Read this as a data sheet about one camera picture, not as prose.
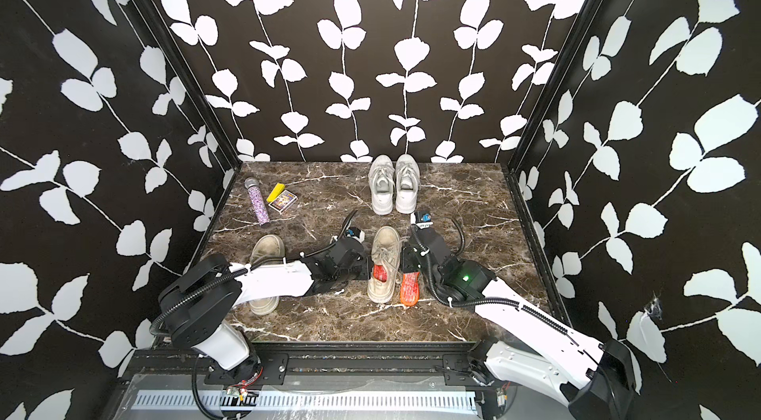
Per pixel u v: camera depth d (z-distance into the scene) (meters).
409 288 0.86
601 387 0.38
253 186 1.08
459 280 0.53
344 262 0.69
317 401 0.70
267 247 0.92
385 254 0.86
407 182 1.06
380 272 0.88
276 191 1.11
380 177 1.05
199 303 0.44
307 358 0.77
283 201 1.07
